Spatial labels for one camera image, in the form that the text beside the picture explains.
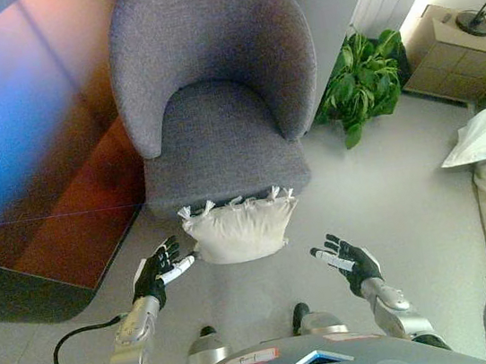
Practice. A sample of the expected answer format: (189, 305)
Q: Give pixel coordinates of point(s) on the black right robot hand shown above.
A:
(359, 265)

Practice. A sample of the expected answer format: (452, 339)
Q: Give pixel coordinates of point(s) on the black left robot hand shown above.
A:
(150, 278)

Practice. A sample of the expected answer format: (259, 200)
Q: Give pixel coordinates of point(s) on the white tasselled throw pillow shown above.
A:
(241, 232)

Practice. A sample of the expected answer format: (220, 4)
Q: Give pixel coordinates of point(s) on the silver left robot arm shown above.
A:
(129, 338)

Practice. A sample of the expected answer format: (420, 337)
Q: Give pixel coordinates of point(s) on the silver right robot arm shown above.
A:
(394, 305)

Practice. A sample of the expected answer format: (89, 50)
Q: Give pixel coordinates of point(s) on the grey fabric armchair sofa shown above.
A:
(204, 38)

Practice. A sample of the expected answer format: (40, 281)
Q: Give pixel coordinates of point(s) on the silver right robot leg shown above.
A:
(324, 322)

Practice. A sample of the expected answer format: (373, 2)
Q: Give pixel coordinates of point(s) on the silver robot leg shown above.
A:
(206, 354)
(324, 322)

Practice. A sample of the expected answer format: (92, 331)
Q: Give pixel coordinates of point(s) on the black right robot foot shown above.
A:
(300, 314)

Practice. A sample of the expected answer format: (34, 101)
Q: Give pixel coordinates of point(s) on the black robot foot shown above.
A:
(300, 314)
(207, 331)

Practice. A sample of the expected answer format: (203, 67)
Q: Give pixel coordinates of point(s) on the black left robot foot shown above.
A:
(207, 331)

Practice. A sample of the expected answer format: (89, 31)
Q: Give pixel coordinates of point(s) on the silver left robot leg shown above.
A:
(206, 354)

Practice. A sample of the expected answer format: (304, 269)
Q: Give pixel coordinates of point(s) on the dark red wooden cabinet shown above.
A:
(39, 151)

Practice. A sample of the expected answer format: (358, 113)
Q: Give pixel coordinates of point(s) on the green leafy potted plant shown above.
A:
(360, 84)

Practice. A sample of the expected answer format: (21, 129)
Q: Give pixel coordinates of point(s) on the beige nightstand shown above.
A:
(452, 62)

